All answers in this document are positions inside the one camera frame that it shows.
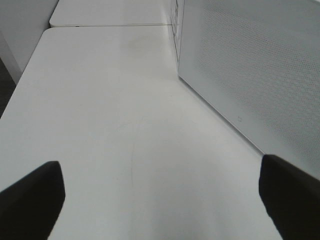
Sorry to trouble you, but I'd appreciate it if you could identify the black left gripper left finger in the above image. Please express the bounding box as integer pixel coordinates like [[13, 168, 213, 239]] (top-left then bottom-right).
[[0, 161, 66, 240]]

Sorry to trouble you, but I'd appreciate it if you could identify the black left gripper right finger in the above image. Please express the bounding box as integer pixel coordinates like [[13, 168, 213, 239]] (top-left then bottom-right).
[[258, 154, 320, 240]]

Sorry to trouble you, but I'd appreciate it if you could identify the white microwave door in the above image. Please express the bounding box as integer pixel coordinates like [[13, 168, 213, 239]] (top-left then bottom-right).
[[178, 0, 320, 178]]

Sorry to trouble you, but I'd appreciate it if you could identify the white microwave oven body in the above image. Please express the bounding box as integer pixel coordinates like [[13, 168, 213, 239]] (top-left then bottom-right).
[[160, 0, 185, 68]]

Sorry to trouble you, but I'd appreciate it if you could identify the white adjacent table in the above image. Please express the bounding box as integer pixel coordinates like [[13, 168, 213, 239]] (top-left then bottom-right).
[[49, 0, 171, 28]]

